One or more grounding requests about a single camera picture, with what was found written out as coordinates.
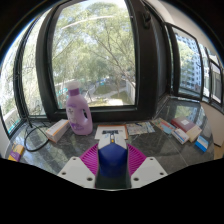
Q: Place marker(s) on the red book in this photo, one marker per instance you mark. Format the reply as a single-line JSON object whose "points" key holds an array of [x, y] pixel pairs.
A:
{"points": [[186, 125]]}

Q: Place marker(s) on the white card with dark print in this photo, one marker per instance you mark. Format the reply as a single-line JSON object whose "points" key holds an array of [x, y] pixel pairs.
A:
{"points": [[104, 128]]}

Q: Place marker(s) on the pale printed leaflet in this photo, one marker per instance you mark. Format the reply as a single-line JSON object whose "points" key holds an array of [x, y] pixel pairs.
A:
{"points": [[140, 128]]}

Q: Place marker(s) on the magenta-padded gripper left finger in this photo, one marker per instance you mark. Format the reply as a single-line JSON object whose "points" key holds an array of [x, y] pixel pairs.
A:
{"points": [[78, 170]]}

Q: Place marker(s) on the yellow and purple box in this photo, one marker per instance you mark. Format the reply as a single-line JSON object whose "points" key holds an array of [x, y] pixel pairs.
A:
{"points": [[16, 152]]}

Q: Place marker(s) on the blue and white computer mouse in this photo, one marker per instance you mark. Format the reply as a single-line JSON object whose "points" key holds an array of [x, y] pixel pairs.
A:
{"points": [[112, 160]]}

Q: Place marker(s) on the small white and blue box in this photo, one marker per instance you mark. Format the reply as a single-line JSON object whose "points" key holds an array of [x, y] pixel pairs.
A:
{"points": [[180, 136]]}

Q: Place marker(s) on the purple detergent bottle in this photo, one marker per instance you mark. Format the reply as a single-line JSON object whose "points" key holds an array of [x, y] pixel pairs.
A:
{"points": [[79, 113]]}

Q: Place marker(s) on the orange and white box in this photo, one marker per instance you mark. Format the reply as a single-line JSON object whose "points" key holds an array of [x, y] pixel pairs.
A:
{"points": [[57, 130]]}

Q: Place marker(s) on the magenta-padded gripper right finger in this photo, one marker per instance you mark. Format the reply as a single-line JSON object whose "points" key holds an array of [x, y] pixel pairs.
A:
{"points": [[148, 170]]}

